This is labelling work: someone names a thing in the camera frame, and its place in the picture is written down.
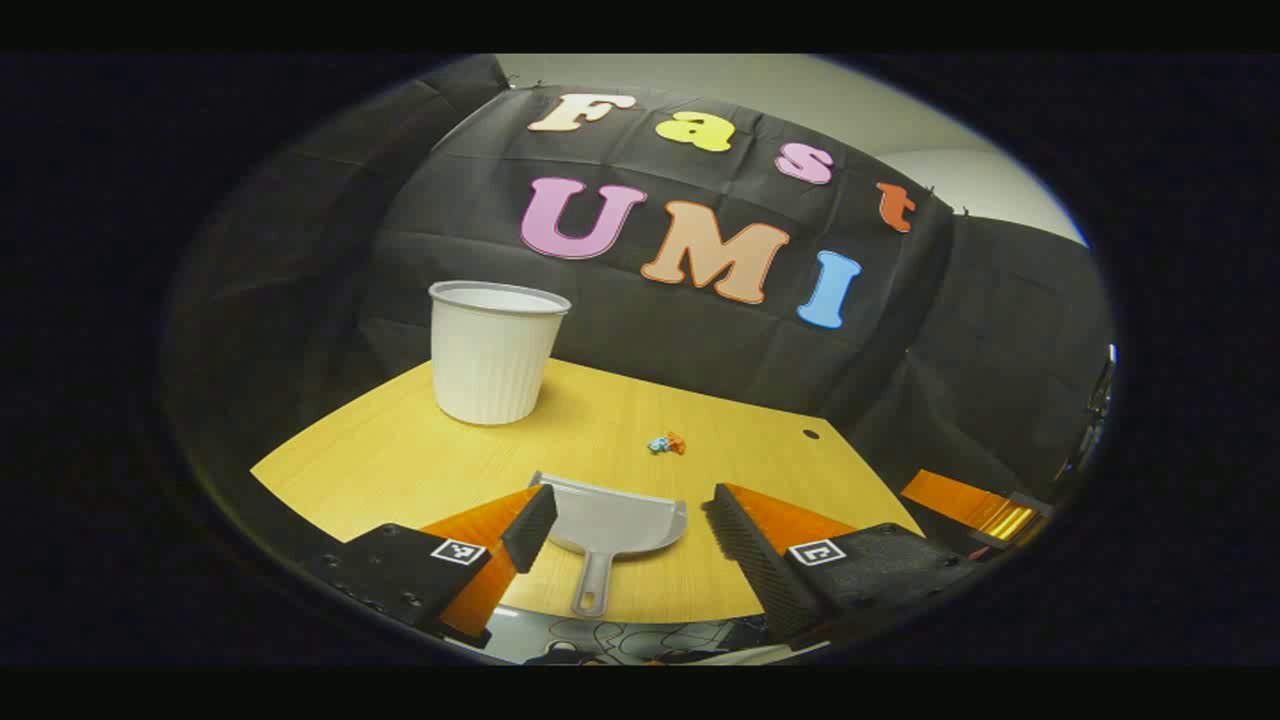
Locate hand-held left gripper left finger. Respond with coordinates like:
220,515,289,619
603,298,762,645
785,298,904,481
305,483,559,649

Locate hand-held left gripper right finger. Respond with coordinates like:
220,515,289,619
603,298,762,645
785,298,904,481
703,483,986,651

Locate grey plastic dustpan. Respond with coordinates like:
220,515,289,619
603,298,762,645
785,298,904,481
528,471,690,618

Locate white ribbed garbage bin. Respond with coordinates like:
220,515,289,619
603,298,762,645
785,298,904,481
428,280,573,427

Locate wooden desktop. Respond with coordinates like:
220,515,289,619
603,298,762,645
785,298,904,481
250,358,926,626

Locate black backdrop cloth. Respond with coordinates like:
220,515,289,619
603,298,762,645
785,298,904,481
165,55,1116,521

